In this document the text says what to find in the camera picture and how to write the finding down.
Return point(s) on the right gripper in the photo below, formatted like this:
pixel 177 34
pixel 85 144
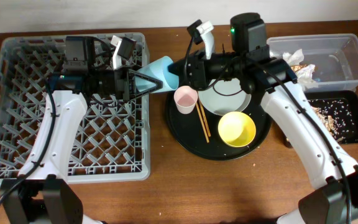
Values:
pixel 192 72

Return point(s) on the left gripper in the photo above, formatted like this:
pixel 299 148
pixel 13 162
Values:
pixel 127 90

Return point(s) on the blue cup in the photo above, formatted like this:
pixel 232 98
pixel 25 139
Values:
pixel 159 70

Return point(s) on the pink cup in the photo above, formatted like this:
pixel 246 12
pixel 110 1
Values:
pixel 185 99

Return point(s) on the grey round plate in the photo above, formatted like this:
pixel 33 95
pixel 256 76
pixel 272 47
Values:
pixel 225 97

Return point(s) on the wooden chopstick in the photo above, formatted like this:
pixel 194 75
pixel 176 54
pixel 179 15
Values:
pixel 204 118
pixel 202 123

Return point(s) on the yellow bowl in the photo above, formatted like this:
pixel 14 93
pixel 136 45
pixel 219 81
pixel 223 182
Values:
pixel 237 129

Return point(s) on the gold snack wrapper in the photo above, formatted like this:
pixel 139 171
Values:
pixel 297 68

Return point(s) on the white napkin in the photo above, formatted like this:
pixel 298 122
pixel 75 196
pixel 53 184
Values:
pixel 303 72

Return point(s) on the food scraps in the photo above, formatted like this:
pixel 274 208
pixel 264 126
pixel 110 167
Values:
pixel 328 122

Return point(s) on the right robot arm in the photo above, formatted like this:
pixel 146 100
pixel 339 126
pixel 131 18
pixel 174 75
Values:
pixel 333 173

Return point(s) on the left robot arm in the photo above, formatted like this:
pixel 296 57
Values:
pixel 91 69

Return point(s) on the grey dishwasher rack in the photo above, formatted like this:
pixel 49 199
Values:
pixel 112 143

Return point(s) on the round black tray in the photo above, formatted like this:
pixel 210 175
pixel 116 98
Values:
pixel 187 130

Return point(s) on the clear plastic bin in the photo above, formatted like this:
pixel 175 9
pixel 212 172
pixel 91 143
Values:
pixel 335 57

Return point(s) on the black rectangular tray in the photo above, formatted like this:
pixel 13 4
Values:
pixel 343 107

